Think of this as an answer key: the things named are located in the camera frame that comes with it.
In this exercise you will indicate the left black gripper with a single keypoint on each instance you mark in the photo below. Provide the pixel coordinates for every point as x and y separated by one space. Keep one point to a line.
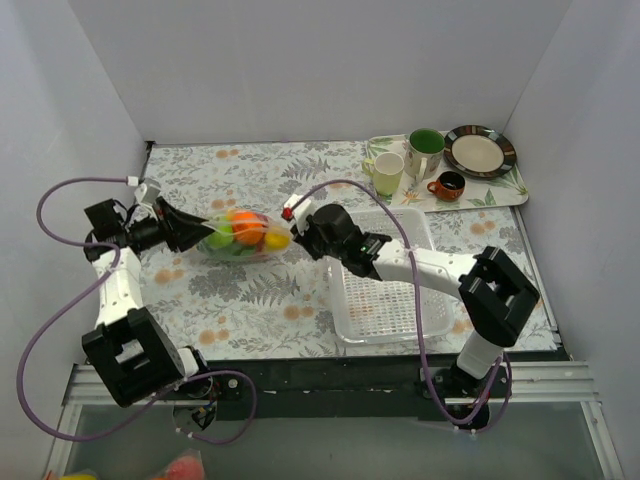
166 226

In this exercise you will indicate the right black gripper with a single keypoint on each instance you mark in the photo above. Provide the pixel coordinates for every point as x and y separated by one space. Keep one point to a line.
304 238

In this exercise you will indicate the fake yellow lemon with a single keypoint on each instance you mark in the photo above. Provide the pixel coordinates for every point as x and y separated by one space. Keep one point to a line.
276 240

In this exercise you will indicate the clear zip top bag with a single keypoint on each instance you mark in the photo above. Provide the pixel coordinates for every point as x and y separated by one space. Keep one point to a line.
224 217

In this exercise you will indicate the fake green cabbage ball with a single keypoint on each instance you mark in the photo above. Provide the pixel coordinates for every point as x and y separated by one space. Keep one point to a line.
221 239

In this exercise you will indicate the fake orange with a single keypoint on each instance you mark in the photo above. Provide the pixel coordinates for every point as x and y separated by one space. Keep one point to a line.
248 227

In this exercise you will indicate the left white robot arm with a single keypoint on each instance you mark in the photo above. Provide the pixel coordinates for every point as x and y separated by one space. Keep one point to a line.
129 350

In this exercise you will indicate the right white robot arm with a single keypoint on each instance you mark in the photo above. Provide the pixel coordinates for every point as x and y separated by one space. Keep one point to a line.
498 297

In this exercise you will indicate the fake green lettuce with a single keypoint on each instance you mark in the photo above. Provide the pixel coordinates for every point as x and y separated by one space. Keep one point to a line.
239 251

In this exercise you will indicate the bag of fake food foreground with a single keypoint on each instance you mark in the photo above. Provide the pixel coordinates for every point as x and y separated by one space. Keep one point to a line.
186 466

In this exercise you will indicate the floral tablecloth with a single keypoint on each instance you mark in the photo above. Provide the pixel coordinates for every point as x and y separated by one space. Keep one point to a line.
280 307

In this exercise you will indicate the white plastic basket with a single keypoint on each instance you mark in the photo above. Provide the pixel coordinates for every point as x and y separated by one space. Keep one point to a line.
368 311

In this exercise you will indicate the pale yellow mug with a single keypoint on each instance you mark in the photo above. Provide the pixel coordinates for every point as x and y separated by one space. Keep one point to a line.
386 172

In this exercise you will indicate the green interior floral mug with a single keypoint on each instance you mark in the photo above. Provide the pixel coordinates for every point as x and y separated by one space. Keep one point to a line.
424 152

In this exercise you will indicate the small orange brown cup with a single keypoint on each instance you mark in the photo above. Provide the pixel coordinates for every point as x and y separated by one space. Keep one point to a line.
448 187

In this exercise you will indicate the brown rimmed ceramic plate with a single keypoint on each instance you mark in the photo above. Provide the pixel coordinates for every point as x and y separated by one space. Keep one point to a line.
479 152

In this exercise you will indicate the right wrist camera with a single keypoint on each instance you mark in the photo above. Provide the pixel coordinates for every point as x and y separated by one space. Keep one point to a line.
296 210

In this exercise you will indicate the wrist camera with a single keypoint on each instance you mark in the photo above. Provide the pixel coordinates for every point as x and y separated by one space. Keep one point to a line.
147 192
296 210

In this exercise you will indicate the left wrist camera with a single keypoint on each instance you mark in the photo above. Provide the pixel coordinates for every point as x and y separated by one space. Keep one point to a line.
147 192

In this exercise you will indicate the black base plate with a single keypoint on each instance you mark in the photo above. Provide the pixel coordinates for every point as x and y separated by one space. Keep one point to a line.
340 387

